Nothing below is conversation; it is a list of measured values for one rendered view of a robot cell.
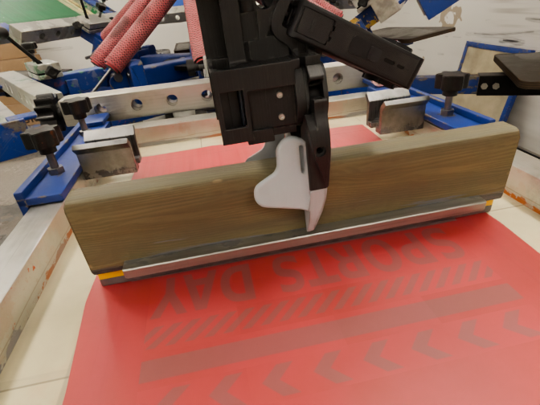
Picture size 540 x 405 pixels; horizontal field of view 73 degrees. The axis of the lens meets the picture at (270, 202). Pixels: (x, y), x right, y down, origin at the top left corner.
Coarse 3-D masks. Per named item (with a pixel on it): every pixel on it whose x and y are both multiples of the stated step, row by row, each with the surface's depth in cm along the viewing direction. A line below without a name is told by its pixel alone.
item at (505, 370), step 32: (352, 128) 68; (448, 224) 39; (480, 224) 38; (480, 256) 34; (512, 256) 34; (512, 352) 25; (384, 384) 24; (416, 384) 24; (448, 384) 24; (480, 384) 23; (512, 384) 23
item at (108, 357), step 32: (160, 160) 62; (192, 160) 61; (224, 160) 59; (256, 256) 37; (96, 288) 35; (128, 288) 34; (96, 320) 31; (128, 320) 31; (96, 352) 28; (128, 352) 28; (96, 384) 26; (128, 384) 26; (352, 384) 24
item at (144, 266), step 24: (384, 216) 35; (408, 216) 35; (432, 216) 35; (240, 240) 34; (264, 240) 33; (288, 240) 33; (312, 240) 34; (144, 264) 32; (168, 264) 32; (192, 264) 32
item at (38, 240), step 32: (352, 96) 73; (160, 128) 67; (192, 128) 68; (512, 192) 42; (32, 224) 39; (64, 224) 42; (0, 256) 34; (32, 256) 34; (0, 288) 30; (32, 288) 33; (0, 320) 28; (0, 352) 28
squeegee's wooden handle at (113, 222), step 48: (384, 144) 33; (432, 144) 33; (480, 144) 34; (96, 192) 30; (144, 192) 30; (192, 192) 30; (240, 192) 31; (336, 192) 33; (384, 192) 34; (432, 192) 36; (480, 192) 37; (96, 240) 31; (144, 240) 32; (192, 240) 33
